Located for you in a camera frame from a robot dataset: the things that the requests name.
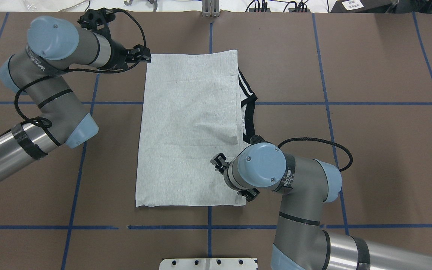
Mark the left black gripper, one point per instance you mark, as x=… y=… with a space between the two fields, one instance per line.
x=118 y=53

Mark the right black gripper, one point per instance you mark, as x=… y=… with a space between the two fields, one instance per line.
x=219 y=160

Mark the white cartoon print t-shirt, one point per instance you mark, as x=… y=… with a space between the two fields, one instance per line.
x=191 y=112

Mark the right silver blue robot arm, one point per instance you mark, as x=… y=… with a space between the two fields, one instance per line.
x=306 y=185

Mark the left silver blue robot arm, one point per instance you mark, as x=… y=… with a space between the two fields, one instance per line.
x=51 y=113

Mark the clear plastic sheet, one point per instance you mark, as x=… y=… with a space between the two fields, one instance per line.
x=52 y=5

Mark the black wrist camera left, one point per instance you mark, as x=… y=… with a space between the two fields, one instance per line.
x=97 y=21

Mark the aluminium frame post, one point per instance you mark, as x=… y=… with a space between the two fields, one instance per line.
x=211 y=8

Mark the white pedestal base plate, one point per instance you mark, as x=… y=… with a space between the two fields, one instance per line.
x=209 y=264

